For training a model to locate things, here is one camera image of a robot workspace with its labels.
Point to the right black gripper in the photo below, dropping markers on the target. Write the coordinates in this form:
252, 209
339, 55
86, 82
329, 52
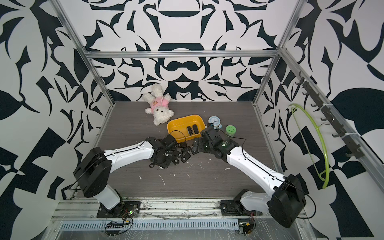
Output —
201, 141

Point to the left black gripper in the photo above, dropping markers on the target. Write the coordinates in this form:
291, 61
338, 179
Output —
166, 164

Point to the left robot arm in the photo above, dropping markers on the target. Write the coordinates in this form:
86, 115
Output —
92, 173

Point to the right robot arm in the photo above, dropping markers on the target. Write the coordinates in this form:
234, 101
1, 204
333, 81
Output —
284, 199

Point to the yellow plastic storage box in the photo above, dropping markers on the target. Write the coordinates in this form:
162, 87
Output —
178, 127

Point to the small blue alarm clock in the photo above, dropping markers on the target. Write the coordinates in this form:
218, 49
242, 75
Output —
215, 121

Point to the green lidded small jar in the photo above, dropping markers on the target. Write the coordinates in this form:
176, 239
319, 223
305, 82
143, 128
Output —
231, 130

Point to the white plush bunny pink shirt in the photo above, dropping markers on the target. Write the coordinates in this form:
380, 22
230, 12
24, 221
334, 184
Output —
159, 105

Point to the green clothes hanger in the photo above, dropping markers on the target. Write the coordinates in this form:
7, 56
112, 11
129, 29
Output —
323, 175

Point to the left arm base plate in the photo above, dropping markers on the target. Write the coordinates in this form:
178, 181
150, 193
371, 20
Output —
130, 208

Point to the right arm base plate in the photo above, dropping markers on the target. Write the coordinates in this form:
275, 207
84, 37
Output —
236, 208

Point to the white cable duct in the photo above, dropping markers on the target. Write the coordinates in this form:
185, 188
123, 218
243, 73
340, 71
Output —
149, 225

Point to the black wall hook rack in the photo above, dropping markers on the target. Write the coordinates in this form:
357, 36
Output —
330, 118

